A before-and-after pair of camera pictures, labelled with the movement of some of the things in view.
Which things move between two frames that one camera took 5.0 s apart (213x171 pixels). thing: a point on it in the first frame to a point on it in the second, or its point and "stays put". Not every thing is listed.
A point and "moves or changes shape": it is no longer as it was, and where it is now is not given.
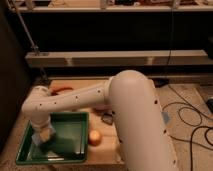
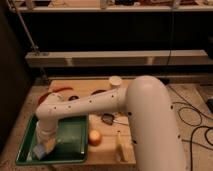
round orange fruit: x=94 y=138 stays put
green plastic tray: x=70 y=144 stays put
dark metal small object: x=108 y=117 stays put
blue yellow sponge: x=42 y=136 moves or changes shape
